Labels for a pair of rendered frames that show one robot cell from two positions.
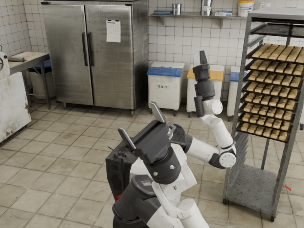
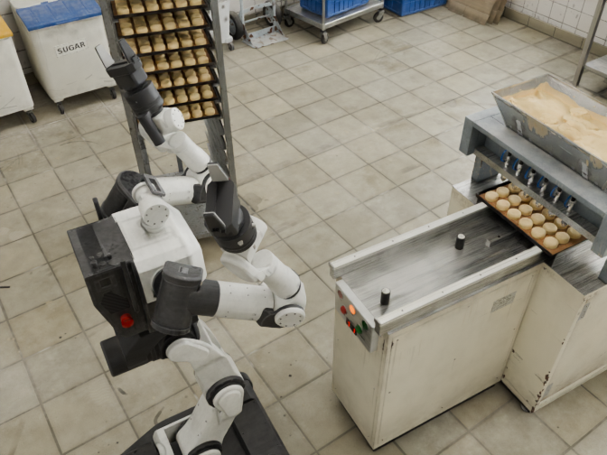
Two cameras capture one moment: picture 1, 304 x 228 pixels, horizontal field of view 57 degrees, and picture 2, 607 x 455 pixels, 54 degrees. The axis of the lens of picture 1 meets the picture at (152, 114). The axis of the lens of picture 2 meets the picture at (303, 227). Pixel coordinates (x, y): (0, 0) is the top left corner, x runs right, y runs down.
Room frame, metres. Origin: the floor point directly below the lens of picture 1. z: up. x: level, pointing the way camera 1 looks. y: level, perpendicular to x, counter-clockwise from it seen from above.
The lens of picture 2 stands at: (-0.10, 0.58, 2.40)
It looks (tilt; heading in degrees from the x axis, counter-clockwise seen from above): 42 degrees down; 312
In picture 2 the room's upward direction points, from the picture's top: 1 degrees counter-clockwise
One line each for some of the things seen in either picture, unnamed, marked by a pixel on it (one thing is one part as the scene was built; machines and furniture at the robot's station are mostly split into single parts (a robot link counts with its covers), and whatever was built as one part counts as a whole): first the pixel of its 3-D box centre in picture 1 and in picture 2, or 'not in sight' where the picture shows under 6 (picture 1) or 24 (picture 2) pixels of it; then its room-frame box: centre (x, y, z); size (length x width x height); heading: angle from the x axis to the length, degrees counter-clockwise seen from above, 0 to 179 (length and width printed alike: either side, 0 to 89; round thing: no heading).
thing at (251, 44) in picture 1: (258, 38); not in sight; (2.36, -0.89, 1.59); 0.64 x 0.03 x 0.03; 149
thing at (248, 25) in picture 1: (235, 119); (128, 112); (2.12, -0.70, 0.97); 0.03 x 0.03 x 1.70; 59
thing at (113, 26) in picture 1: (113, 31); not in sight; (4.13, 0.55, 1.39); 0.22 x 0.03 x 0.31; 76
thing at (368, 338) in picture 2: not in sight; (356, 315); (0.67, -0.56, 0.77); 0.24 x 0.04 x 0.14; 160
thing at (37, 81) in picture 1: (44, 79); not in sight; (5.15, 2.07, 0.33); 0.54 x 0.53 x 0.66; 76
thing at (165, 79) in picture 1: (165, 88); not in sight; (4.50, -0.24, 0.38); 0.64 x 0.54 x 0.77; 168
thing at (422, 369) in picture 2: not in sight; (427, 333); (0.55, -0.90, 0.45); 0.70 x 0.34 x 0.90; 70
